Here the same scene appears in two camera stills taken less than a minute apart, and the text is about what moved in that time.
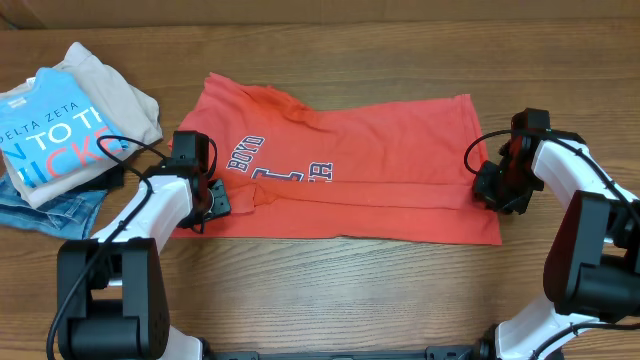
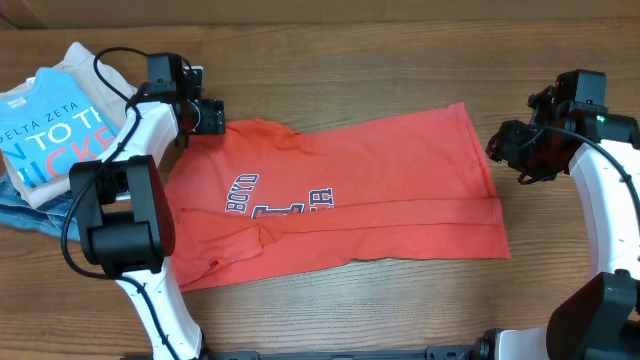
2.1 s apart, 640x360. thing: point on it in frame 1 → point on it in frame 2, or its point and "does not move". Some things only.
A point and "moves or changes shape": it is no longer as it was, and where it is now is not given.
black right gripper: [483, 193] → [502, 148]
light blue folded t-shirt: [50, 126] does not move
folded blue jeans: [71, 215] does not move
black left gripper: [222, 204] → [213, 116]
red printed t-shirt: [401, 173] moves or changes shape
